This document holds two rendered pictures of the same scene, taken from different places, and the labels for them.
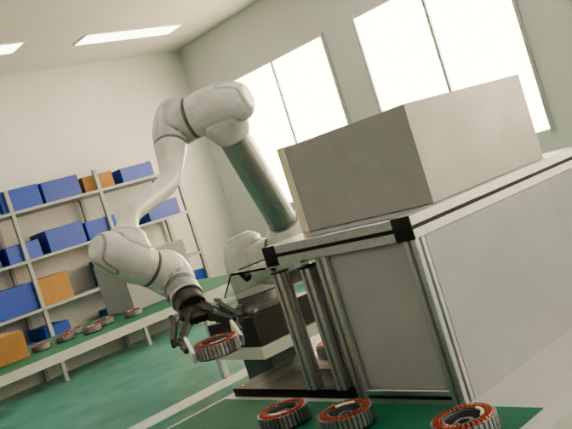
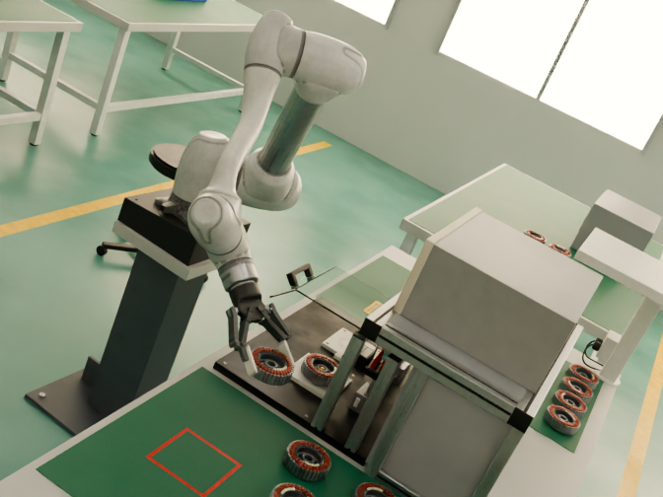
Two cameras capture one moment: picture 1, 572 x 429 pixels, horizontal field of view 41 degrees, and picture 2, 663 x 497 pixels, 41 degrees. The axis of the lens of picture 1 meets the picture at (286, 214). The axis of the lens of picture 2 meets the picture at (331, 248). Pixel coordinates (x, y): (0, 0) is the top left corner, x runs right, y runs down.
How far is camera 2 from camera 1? 143 cm
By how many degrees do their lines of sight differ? 37
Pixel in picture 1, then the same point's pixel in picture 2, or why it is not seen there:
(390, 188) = (508, 355)
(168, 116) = (282, 45)
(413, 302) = (478, 457)
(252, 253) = not seen: hidden behind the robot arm
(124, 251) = (230, 231)
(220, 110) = (335, 79)
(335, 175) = (467, 306)
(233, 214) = not seen: outside the picture
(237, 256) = (208, 163)
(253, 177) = (297, 130)
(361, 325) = (414, 432)
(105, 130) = not seen: outside the picture
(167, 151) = (265, 89)
